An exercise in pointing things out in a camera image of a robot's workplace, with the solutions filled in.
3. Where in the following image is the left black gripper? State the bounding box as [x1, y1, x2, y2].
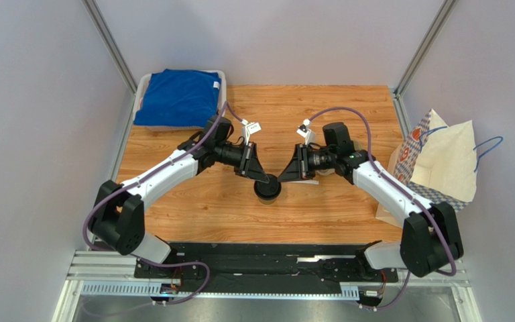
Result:
[215, 142, 269, 184]

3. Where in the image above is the black plastic cup lid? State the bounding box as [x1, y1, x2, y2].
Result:
[253, 174, 282, 198]

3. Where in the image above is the brown paper coffee cup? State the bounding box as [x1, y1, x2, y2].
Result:
[258, 197, 277, 206]

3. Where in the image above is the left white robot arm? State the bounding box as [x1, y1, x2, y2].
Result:
[84, 115, 269, 264]

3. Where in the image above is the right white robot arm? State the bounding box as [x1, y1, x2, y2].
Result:
[278, 122, 464, 278]

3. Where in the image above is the white wrapped straw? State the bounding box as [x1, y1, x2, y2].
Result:
[295, 180, 319, 184]

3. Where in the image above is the grey pulp cup carrier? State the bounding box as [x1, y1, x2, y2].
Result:
[317, 169, 335, 176]

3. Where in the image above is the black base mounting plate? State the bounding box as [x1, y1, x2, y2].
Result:
[134, 242, 404, 294]

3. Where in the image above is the blue folded towel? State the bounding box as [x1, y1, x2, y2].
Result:
[133, 68, 222, 129]

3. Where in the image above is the white plastic basket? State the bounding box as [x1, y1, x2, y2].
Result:
[133, 69, 227, 132]

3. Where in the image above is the blue checkered paper bag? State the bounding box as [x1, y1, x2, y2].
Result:
[376, 109, 504, 229]

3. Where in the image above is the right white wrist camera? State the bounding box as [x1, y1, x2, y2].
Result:
[296, 119, 316, 146]

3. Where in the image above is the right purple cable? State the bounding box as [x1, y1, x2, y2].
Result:
[306, 106, 457, 312]

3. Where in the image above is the purple cable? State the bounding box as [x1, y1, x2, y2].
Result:
[76, 101, 246, 313]
[306, 106, 457, 312]

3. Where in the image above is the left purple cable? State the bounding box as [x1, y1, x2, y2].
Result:
[76, 101, 246, 313]

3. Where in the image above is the aluminium rail frame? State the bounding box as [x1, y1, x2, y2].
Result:
[66, 251, 482, 321]

